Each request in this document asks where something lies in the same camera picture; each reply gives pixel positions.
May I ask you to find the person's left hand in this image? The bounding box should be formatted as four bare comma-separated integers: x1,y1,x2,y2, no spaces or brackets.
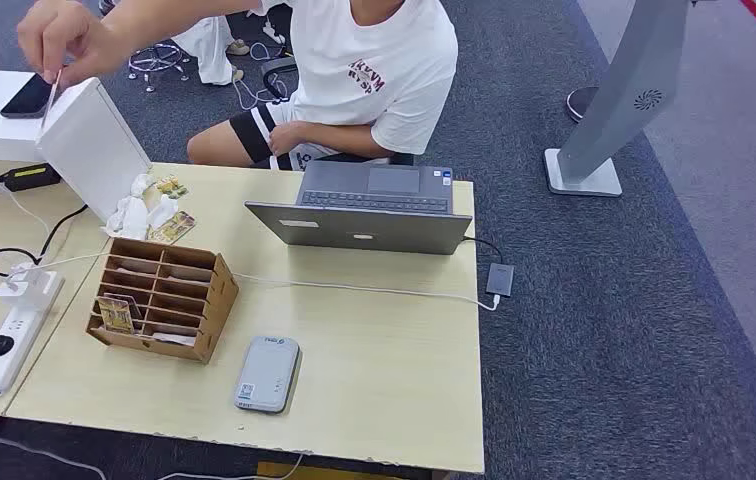
268,121,310,159

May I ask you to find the person's right hand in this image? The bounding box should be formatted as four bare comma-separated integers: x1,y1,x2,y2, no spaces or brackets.
16,0,132,89

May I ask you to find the patterned ID card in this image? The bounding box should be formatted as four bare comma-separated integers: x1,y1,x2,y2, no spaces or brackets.
40,66,65,131

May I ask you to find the seated person in background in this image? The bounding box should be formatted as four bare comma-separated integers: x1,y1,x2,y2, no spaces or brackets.
98,0,253,87

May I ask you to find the large patterned card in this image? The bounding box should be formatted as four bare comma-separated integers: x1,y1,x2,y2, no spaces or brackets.
147,210,197,246

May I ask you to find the cardboard card organizer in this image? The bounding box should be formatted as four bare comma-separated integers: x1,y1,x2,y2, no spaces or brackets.
85,237,240,366

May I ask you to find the patterned card in organizer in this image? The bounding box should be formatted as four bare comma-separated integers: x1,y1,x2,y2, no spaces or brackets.
96,296,135,336

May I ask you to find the white card in organizer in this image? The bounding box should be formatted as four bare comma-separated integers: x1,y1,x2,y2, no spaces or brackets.
151,332,197,348

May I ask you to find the black smartphone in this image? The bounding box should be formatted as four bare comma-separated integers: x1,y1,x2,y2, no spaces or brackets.
0,72,56,121

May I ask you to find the chrome stool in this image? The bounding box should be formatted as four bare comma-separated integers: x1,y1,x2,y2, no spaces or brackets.
127,40,191,94

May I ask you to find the grey laptop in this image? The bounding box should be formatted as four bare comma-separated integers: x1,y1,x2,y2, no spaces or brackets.
244,160,474,256

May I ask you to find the white box stand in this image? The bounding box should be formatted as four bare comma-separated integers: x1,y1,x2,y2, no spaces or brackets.
0,68,153,223

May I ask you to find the black power adapter yellow label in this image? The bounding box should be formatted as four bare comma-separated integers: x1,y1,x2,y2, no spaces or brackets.
0,163,63,193

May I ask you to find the white charger plug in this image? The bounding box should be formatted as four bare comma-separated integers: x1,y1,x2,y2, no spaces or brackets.
0,262,51,306

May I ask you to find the round black base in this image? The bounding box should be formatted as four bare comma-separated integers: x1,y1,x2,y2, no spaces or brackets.
564,84,601,125

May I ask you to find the yellow object under table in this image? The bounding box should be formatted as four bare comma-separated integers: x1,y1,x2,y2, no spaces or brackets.
255,461,412,480

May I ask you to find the grey kiosk stand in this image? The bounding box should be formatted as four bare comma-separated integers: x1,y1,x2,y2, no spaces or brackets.
543,0,697,199

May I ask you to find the white floor cable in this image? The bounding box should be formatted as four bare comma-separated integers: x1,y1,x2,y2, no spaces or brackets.
232,40,287,111

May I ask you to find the white power strip cord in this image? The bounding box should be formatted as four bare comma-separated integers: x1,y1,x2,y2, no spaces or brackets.
0,394,108,480

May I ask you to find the long white cable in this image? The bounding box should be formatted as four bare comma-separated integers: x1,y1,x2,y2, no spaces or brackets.
16,251,502,313

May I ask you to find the thin white cable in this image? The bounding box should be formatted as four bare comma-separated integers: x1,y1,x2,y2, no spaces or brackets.
0,157,53,236

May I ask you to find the looped black cable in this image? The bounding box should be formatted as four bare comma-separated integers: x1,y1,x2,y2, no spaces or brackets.
0,203,89,278

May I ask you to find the short black drive cable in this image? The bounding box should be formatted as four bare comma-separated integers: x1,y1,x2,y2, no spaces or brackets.
460,235,505,265

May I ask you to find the white cable under table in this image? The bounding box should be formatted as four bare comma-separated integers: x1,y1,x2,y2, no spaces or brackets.
155,453,305,480

